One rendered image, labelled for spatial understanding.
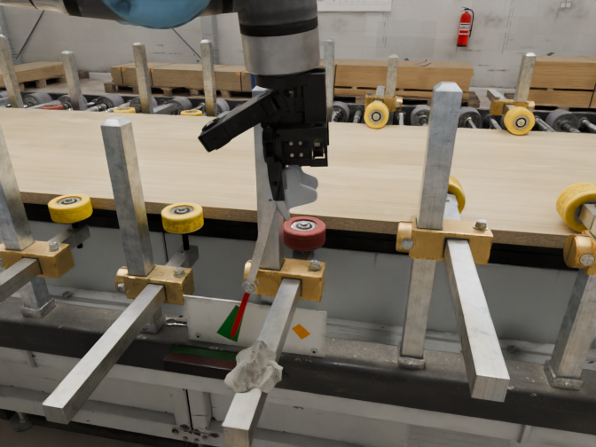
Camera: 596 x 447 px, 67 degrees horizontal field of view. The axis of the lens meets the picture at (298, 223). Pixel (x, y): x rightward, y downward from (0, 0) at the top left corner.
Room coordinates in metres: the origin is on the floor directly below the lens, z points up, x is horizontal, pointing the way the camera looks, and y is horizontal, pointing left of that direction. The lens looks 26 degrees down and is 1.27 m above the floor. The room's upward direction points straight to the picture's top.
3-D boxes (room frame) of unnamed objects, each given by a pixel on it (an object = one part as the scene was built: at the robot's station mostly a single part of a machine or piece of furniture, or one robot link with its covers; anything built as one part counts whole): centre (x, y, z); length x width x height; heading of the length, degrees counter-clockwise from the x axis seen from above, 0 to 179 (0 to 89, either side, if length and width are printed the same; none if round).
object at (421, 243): (0.62, -0.22, 0.95); 0.14 x 0.06 x 0.05; 79
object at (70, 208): (0.87, 0.48, 0.85); 0.08 x 0.08 x 0.11
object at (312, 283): (0.67, 0.02, 0.85); 0.14 x 0.06 x 0.05; 79
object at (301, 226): (0.75, -0.01, 0.85); 0.08 x 0.08 x 0.11
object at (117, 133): (0.72, 0.29, 0.87); 0.04 x 0.04 x 0.48; 79
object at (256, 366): (0.43, 0.05, 0.87); 0.09 x 0.07 x 0.02; 169
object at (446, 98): (0.62, -0.20, 0.94); 0.04 x 0.04 x 0.48; 79
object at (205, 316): (0.65, 0.08, 0.75); 0.26 x 0.01 x 0.10; 79
